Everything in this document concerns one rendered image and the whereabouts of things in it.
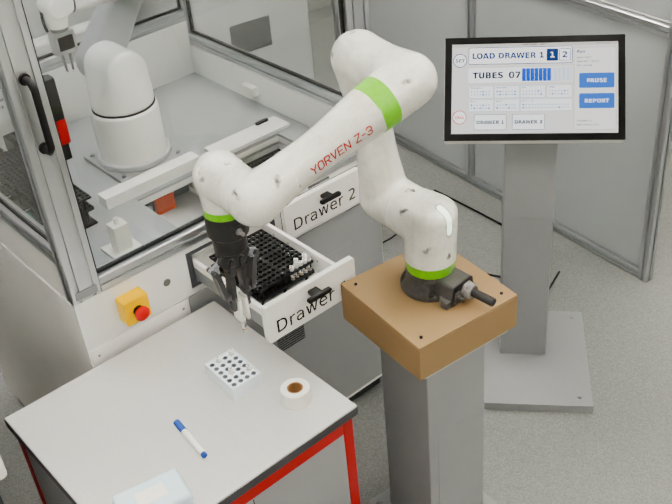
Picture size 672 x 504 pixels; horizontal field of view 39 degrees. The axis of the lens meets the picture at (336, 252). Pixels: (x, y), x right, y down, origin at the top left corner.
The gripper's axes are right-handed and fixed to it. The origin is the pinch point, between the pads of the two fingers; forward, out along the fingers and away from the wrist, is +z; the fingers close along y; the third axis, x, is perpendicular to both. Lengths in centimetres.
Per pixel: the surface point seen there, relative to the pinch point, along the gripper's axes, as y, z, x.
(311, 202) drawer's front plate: 48, 10, 37
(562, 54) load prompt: 125, -16, 13
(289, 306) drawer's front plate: 15.1, 10.3, 3.4
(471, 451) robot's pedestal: 53, 69, -22
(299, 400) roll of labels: 2.8, 20.9, -14.9
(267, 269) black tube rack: 20.0, 9.9, 19.2
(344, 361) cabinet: 56, 76, 38
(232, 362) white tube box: -1.3, 20.4, 6.6
